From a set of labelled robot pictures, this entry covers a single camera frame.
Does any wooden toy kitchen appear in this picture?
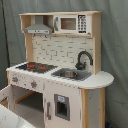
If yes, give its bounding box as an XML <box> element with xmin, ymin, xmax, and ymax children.
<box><xmin>6</xmin><ymin>11</ymin><xmax>114</xmax><ymax>128</ymax></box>

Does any black toy faucet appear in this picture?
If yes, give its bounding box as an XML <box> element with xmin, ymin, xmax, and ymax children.
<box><xmin>75</xmin><ymin>51</ymin><xmax>93</xmax><ymax>70</ymax></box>

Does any grey toy sink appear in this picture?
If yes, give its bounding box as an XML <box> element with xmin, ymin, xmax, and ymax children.
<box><xmin>52</xmin><ymin>68</ymin><xmax>92</xmax><ymax>81</ymax></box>

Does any grey range hood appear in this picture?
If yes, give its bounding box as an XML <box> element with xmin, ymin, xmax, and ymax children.
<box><xmin>24</xmin><ymin>16</ymin><xmax>52</xmax><ymax>34</ymax></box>

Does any grey fridge door handle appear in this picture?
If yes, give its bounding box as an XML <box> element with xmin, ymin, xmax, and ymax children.
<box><xmin>47</xmin><ymin>102</ymin><xmax>51</xmax><ymax>120</ymax></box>

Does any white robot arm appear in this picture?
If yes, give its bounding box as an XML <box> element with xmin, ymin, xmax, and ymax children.
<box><xmin>0</xmin><ymin>104</ymin><xmax>35</xmax><ymax>128</ymax></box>

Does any grey ice dispenser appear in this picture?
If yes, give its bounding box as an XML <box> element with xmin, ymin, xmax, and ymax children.
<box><xmin>54</xmin><ymin>94</ymin><xmax>70</xmax><ymax>121</ymax></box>

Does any stove knob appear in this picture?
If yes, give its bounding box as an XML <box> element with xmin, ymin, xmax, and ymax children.
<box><xmin>31</xmin><ymin>81</ymin><xmax>37</xmax><ymax>88</ymax></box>
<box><xmin>12</xmin><ymin>77</ymin><xmax>18</xmax><ymax>82</ymax></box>

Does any right stove knob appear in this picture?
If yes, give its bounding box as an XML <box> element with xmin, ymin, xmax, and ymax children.
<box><xmin>31</xmin><ymin>81</ymin><xmax>37</xmax><ymax>88</ymax></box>

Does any left stove knob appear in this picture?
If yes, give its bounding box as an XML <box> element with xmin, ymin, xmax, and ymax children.
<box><xmin>12</xmin><ymin>77</ymin><xmax>18</xmax><ymax>82</ymax></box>

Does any white toy microwave door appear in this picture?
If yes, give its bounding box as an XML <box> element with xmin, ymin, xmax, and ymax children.
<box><xmin>54</xmin><ymin>14</ymin><xmax>91</xmax><ymax>34</ymax></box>

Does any black toy stovetop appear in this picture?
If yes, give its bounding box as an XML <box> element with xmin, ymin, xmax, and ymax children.
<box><xmin>18</xmin><ymin>62</ymin><xmax>55</xmax><ymax>73</ymax></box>

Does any white oven door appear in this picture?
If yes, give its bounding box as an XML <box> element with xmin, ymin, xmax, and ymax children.
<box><xmin>0</xmin><ymin>85</ymin><xmax>14</xmax><ymax>111</ymax></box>

